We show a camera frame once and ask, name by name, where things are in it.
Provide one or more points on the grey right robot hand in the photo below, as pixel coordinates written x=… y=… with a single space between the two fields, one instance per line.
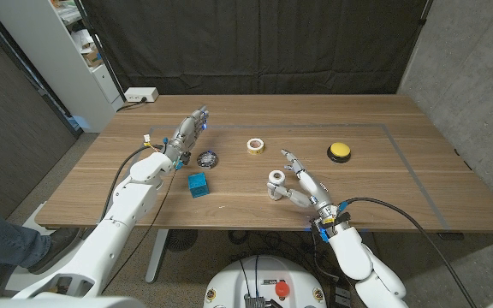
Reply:
x=313 y=190

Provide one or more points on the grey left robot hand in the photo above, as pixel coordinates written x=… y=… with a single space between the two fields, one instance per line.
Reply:
x=185 y=134

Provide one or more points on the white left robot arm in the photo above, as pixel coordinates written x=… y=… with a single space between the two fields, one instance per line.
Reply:
x=122 y=209

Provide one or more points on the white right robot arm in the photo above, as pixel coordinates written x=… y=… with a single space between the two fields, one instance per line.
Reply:
x=353 y=256

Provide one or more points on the yellow button black base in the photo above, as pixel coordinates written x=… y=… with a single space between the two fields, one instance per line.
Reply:
x=339 y=150

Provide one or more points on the blue block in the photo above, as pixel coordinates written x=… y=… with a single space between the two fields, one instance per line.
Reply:
x=198 y=185

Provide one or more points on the white yellow tape roll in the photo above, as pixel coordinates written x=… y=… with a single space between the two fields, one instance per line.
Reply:
x=255 y=146

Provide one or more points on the red emergency stop button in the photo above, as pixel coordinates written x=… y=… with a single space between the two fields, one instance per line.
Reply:
x=282 y=288

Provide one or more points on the shiny silver black disc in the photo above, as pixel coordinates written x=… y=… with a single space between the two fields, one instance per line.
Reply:
x=207 y=159

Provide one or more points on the white power strip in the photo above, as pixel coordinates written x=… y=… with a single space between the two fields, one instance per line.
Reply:
x=140 y=94

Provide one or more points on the white robot torso base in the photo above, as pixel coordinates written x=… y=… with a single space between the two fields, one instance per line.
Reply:
x=263 y=274

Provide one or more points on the black round grille disc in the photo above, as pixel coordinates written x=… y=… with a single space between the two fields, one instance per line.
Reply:
x=181 y=239

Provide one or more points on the black floor power strip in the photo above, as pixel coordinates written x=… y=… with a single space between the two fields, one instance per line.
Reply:
x=340 y=297

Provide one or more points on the black backdrop curtain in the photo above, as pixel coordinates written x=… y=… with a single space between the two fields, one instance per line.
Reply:
x=255 y=43

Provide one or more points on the black backdrop stand pole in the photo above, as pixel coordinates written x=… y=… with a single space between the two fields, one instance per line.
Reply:
x=425 y=10
x=101 y=53

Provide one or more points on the cardboard box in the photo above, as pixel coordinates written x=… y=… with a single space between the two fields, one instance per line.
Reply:
x=92 y=56

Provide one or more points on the white table leg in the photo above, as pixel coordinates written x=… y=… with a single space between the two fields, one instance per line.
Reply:
x=156 y=256

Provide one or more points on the white shelf cabinet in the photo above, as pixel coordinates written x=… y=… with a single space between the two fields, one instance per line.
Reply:
x=54 y=55

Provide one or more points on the dark grey shoe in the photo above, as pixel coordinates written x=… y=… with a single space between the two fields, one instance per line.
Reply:
x=56 y=248

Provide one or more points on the dark wooden door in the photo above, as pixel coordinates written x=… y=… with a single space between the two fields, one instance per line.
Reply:
x=11 y=128

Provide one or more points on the white floor platform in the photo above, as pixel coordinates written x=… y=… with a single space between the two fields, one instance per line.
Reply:
x=19 y=278

